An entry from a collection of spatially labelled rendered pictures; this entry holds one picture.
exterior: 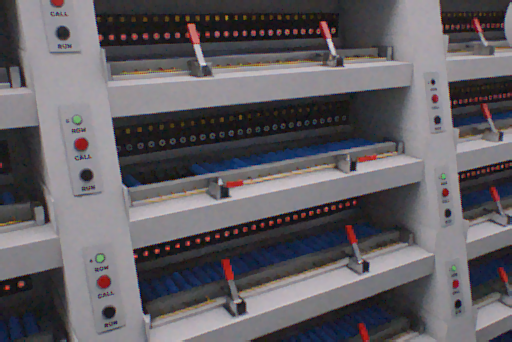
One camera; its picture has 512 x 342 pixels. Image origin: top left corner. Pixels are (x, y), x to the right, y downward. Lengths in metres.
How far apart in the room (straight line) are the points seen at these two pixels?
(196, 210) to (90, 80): 0.24
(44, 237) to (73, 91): 0.20
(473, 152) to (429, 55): 0.24
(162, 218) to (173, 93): 0.19
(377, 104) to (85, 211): 0.68
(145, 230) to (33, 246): 0.15
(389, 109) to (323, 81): 0.24
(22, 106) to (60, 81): 0.06
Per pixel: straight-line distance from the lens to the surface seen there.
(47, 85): 0.74
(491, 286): 1.38
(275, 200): 0.86
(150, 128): 0.94
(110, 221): 0.75
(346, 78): 0.96
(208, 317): 0.86
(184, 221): 0.79
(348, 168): 0.95
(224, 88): 0.82
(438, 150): 1.11
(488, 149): 1.24
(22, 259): 0.74
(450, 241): 1.14
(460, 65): 1.19
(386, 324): 1.16
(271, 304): 0.89
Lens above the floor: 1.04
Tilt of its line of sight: 4 degrees down
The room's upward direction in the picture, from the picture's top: 8 degrees counter-clockwise
